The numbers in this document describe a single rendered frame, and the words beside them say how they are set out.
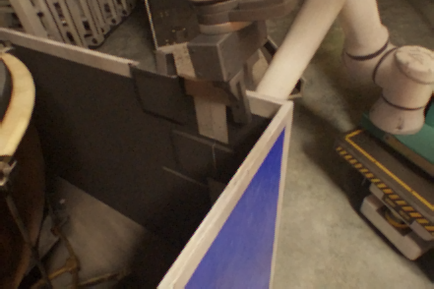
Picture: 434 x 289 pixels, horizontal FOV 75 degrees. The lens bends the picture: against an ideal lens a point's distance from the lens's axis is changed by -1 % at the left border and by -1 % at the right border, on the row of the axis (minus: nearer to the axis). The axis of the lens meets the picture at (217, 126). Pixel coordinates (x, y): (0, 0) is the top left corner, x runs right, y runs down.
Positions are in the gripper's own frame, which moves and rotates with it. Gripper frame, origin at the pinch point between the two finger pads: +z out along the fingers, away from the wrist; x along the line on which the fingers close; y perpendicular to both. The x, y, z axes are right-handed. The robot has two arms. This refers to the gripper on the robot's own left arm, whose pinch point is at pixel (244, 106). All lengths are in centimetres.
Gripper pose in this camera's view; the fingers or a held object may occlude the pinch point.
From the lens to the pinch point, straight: 45.7
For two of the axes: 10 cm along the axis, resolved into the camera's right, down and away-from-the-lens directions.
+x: -5.2, 5.9, -6.2
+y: -8.3, -1.5, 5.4
